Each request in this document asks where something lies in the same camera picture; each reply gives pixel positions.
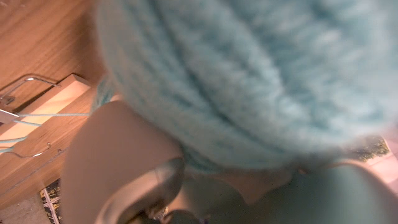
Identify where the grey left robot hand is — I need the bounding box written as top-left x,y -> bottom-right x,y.
60,101 -> 398,224

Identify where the wooden rod with metal hook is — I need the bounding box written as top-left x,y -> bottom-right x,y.
0,73 -> 93,159

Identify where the teal yarn skein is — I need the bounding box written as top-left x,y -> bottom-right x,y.
0,0 -> 398,175

